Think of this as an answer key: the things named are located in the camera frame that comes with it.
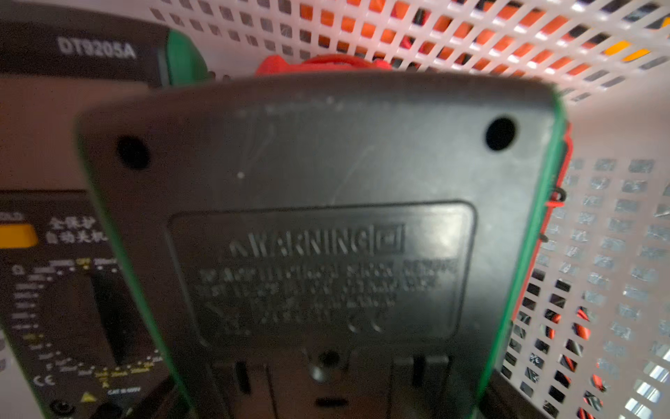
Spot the green multimeter face down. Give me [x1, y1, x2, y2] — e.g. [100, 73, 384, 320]
[76, 70, 566, 418]

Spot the small red multimeter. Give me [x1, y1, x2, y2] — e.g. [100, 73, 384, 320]
[255, 54, 394, 77]

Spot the green multimeter face up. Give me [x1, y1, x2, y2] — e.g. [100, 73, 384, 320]
[1, 1, 209, 418]

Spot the white plastic perforated basket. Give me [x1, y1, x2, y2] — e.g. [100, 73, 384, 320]
[140, 1, 669, 418]

